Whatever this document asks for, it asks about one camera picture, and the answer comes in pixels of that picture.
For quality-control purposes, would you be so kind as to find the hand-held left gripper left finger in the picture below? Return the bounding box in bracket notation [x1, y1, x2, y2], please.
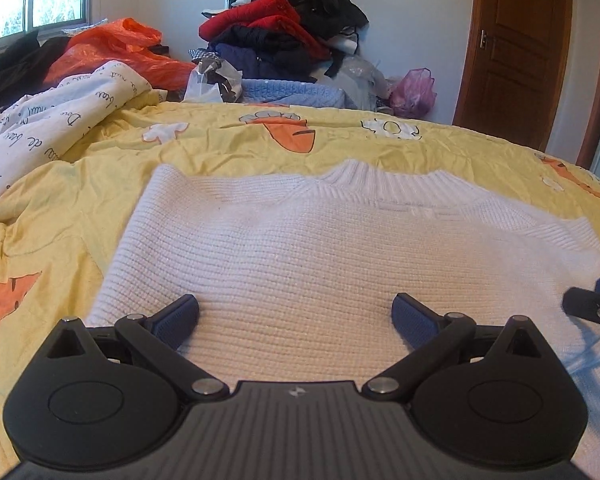
[45, 294, 231, 404]

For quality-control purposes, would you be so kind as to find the orange plastic bag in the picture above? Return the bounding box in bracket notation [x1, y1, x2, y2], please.
[44, 17, 197, 94]

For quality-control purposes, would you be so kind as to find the white knit sweater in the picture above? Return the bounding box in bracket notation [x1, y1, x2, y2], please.
[87, 160, 600, 466]

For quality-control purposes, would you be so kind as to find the navy blue jacket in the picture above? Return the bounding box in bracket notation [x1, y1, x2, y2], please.
[207, 25, 331, 84]

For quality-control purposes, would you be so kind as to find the light blue knit cloth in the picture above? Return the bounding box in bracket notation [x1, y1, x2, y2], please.
[240, 78, 359, 110]

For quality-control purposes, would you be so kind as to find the clear bag with dark contents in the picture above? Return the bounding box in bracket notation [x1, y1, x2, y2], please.
[183, 57, 244, 104]

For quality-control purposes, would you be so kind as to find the yellow carrot print bed sheet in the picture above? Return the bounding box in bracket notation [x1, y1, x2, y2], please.
[0, 100, 600, 480]

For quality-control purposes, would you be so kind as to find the black clothes heap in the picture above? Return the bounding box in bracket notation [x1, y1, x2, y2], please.
[0, 30, 72, 117]

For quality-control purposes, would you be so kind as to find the white script print quilt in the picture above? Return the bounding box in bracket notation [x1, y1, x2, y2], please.
[0, 60, 169, 217]

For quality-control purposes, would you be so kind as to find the crumpled clear plastic bag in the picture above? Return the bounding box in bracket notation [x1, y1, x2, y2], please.
[325, 54, 392, 111]

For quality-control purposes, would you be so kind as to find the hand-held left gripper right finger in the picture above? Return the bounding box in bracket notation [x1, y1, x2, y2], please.
[362, 292, 549, 404]

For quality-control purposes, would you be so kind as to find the pink plastic bag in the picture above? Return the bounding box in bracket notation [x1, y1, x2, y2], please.
[387, 67, 438, 119]

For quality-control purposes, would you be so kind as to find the brown wooden door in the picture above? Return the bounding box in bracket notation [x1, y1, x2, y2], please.
[452, 0, 600, 167]

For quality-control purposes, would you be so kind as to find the red garment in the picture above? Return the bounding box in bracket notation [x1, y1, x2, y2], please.
[198, 0, 332, 59]

